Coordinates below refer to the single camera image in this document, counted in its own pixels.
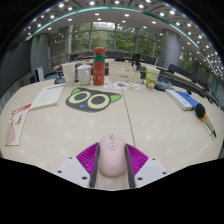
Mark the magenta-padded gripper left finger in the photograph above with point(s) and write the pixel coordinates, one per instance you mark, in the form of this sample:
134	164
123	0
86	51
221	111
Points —
71	168

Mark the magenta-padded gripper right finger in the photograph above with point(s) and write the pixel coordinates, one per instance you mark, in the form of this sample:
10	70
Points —
150	170

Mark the pink computer mouse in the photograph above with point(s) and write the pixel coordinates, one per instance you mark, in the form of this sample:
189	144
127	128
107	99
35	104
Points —
112	156

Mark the black cat-face mouse pad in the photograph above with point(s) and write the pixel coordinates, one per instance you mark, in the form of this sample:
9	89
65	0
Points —
91	100

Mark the red and white magazine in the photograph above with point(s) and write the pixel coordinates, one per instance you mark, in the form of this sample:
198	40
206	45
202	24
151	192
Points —
17	125

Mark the white printed document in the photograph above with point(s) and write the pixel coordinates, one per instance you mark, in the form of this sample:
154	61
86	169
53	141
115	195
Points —
48	96

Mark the blue and white book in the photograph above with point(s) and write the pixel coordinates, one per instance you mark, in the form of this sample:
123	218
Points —
181	99

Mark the black microphone with orange band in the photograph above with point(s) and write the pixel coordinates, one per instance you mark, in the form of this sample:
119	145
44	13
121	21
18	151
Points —
200	111

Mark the dark conference microphone unit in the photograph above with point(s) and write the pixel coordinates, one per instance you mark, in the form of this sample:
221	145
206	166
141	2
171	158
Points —
164	86
60	80

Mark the colourful sticker sheet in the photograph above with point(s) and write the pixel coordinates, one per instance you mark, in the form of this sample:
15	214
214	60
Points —
121	86

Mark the green-printed paper cup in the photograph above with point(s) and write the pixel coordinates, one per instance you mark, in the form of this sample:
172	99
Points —
152	79

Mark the white lidded mug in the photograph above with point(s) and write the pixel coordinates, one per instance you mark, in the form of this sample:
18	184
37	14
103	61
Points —
84	76

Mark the stack of white paper cups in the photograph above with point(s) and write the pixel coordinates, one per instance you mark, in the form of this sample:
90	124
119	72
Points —
69	75

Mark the long curved conference table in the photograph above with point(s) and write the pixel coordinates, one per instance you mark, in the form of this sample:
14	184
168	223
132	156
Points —
186	82

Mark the white cardboard box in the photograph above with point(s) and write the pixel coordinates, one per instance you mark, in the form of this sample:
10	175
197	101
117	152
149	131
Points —
123	74

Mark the red drink bottle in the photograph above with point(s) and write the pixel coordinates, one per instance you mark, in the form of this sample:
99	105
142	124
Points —
99	71

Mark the group of dark office chairs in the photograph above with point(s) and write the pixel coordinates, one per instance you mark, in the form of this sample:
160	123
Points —
150	60

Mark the group of ceiling lights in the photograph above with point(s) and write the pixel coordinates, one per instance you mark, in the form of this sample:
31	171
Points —
116	2

